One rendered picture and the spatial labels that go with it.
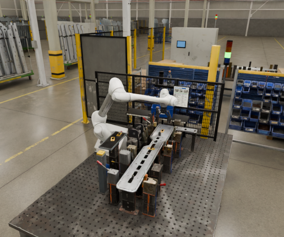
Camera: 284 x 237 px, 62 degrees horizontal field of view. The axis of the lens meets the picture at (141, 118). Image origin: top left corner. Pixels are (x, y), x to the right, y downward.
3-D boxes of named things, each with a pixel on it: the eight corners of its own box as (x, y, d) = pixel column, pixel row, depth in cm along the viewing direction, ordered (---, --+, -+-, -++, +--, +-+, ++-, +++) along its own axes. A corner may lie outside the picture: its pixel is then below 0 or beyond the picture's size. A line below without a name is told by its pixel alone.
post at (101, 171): (105, 194, 231) (102, 156, 213) (98, 193, 233) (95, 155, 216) (108, 190, 237) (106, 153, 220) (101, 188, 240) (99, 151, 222)
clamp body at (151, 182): (156, 219, 204) (157, 185, 190) (140, 214, 209) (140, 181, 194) (159, 210, 213) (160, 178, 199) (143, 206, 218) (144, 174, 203)
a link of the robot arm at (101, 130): (101, 144, 294) (93, 138, 275) (98, 132, 303) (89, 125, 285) (112, 138, 292) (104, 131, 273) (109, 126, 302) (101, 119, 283)
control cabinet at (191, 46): (168, 80, 941) (172, 13, 844) (172, 77, 986) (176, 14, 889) (209, 85, 881) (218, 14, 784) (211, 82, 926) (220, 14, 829)
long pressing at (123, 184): (138, 194, 191) (138, 193, 190) (113, 187, 198) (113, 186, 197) (175, 126, 310) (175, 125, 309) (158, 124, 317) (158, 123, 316)
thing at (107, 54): (135, 131, 518) (135, 35, 439) (132, 133, 506) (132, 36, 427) (85, 120, 568) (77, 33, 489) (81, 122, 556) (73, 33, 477)
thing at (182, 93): (187, 108, 330) (190, 87, 318) (172, 106, 337) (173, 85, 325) (188, 107, 332) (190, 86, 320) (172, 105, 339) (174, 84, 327)
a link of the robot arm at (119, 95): (131, 97, 247) (127, 87, 254) (115, 97, 239) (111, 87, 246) (127, 105, 257) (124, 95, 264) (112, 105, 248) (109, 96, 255)
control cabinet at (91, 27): (60, 56, 1497) (55, 14, 1401) (66, 55, 1542) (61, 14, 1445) (91, 59, 1407) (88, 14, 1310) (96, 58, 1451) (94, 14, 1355)
